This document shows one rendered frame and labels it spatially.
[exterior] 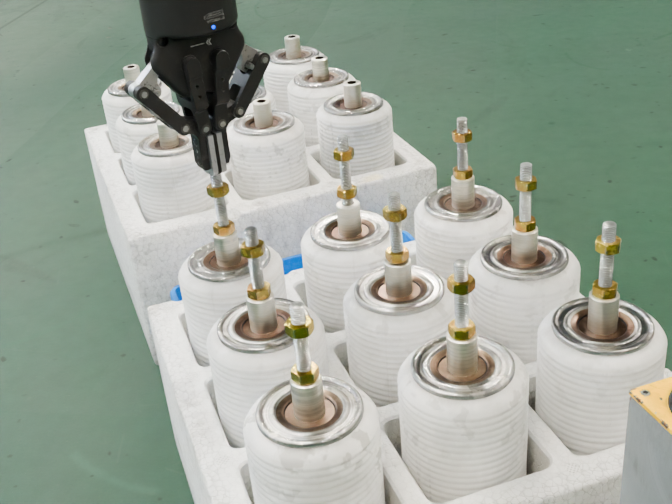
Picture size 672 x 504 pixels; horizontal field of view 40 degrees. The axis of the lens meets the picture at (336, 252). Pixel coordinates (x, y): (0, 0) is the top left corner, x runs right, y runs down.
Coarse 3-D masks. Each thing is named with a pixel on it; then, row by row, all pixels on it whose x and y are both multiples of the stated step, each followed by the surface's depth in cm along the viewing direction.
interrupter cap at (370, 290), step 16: (368, 272) 80; (384, 272) 80; (416, 272) 79; (432, 272) 79; (368, 288) 77; (384, 288) 78; (416, 288) 77; (432, 288) 77; (368, 304) 75; (384, 304) 75; (400, 304) 75; (416, 304) 75; (432, 304) 75
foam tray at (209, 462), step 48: (288, 288) 93; (336, 336) 85; (192, 384) 80; (192, 432) 75; (384, 432) 73; (528, 432) 72; (192, 480) 86; (240, 480) 69; (384, 480) 69; (528, 480) 67; (576, 480) 66
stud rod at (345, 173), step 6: (342, 138) 82; (342, 144) 82; (348, 144) 83; (342, 150) 83; (342, 162) 83; (348, 162) 83; (342, 168) 84; (348, 168) 84; (342, 174) 84; (348, 174) 84; (342, 180) 84; (348, 180) 84; (342, 186) 84; (348, 186) 84; (348, 204) 85
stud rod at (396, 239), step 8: (392, 192) 73; (392, 200) 73; (392, 208) 73; (400, 208) 73; (392, 224) 74; (400, 224) 74; (392, 232) 74; (400, 232) 74; (392, 240) 75; (400, 240) 75; (392, 248) 75; (400, 248) 75
